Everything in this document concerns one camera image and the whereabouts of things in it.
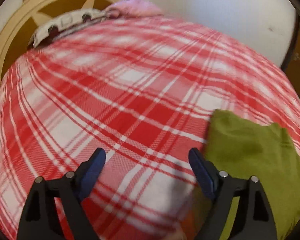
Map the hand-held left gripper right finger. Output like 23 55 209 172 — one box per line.
188 147 278 240

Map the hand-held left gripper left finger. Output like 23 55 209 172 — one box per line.
17 147 107 240

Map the green striped knit sweater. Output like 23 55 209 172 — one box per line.
187 109 300 240

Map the red plaid blanket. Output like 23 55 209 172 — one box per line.
0 12 300 240

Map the white patterned pillow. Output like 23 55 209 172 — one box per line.
27 8 109 48

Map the cream wooden headboard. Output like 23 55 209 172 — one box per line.
0 0 128 85

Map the pink pillow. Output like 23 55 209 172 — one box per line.
104 0 163 19

